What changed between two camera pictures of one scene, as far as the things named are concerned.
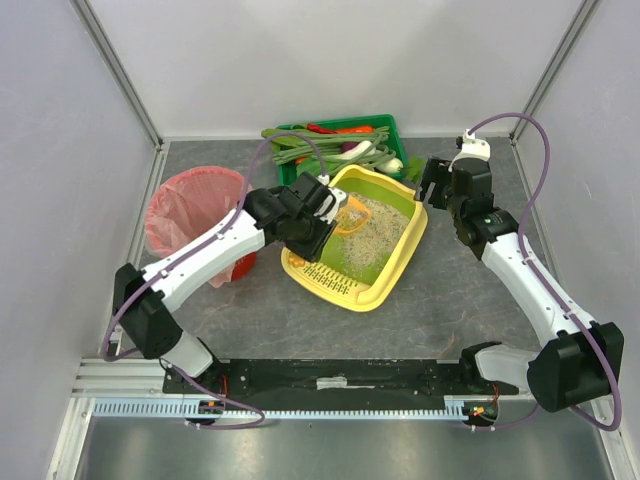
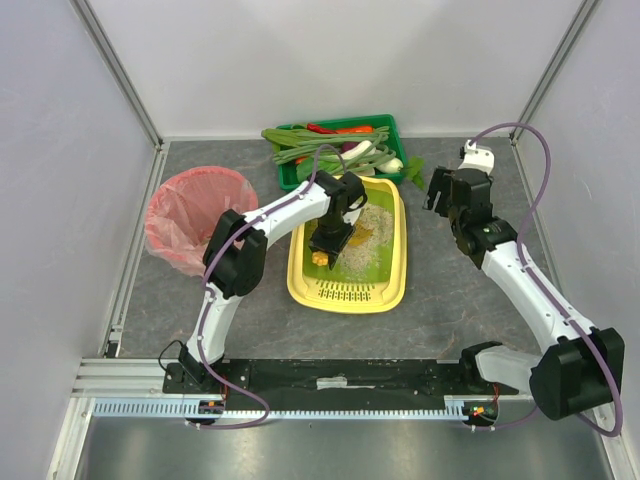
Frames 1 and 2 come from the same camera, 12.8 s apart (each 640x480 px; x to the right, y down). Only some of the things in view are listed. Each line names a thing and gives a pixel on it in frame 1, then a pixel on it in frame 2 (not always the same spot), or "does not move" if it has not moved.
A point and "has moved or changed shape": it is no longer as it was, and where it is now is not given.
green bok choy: x=313 y=166 does not move
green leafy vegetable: x=282 y=138 does not move
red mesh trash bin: x=190 y=203 does not move
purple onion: x=346 y=146 does not move
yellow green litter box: x=358 y=268 has moved or changed shape
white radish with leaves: x=413 y=168 does not move
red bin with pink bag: x=189 y=203 does not move
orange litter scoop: x=351 y=216 has moved or changed shape
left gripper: x=316 y=217 → x=331 y=240
